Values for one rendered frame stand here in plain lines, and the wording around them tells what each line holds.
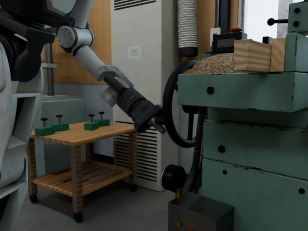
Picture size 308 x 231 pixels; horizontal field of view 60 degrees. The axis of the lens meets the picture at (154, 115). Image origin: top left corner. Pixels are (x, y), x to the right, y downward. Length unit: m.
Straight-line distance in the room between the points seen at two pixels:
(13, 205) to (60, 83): 2.51
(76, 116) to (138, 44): 1.03
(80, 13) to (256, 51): 0.77
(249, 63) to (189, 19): 1.76
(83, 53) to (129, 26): 1.26
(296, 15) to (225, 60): 0.29
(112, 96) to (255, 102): 0.63
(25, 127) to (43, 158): 1.70
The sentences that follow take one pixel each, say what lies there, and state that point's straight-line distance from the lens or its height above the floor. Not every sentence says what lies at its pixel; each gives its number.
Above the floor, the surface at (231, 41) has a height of 0.99.
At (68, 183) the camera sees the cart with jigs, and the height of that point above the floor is 0.18.
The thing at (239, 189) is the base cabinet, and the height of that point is 0.66.
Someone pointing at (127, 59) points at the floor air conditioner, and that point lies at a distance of 2.25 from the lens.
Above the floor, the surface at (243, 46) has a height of 0.93.
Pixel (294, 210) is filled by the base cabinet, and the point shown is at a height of 0.65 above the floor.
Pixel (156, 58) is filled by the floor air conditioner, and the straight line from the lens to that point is 2.07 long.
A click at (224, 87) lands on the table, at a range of 0.48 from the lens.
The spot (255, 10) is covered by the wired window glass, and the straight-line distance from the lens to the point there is 2.20.
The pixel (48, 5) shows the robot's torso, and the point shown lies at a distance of 0.80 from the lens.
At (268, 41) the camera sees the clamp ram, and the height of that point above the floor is 0.98.
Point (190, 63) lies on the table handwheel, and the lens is 0.86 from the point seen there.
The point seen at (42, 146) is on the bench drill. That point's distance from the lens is 2.62.
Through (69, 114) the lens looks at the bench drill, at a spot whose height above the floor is 0.57.
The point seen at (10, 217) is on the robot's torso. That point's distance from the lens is 1.09.
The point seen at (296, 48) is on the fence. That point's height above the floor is 0.93.
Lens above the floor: 0.89
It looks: 7 degrees down
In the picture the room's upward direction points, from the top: straight up
